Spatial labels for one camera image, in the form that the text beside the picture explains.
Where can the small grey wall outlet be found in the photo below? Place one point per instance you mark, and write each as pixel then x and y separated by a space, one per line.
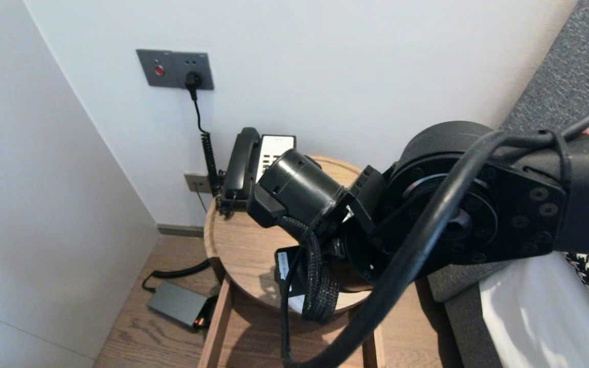
pixel 195 184

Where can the grey fabric headboard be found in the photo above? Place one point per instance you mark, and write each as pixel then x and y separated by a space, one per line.
pixel 570 66

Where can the black telephone handset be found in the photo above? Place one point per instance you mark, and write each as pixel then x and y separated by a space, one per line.
pixel 241 163

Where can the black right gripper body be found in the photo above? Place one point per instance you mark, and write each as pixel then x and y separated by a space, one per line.
pixel 299 189

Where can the grey power adapter box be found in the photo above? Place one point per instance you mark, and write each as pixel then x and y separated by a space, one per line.
pixel 177 304

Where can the grey fabric bed frame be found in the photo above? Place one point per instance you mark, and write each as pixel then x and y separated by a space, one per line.
pixel 468 332

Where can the grey wall socket panel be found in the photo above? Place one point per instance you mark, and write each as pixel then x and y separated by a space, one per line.
pixel 172 66

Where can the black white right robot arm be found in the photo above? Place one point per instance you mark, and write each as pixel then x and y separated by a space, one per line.
pixel 504 214

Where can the round wooden side table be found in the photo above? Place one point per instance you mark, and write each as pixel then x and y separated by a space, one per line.
pixel 238 245
pixel 253 347

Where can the thin grey phone line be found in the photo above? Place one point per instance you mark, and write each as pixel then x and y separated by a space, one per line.
pixel 201 201

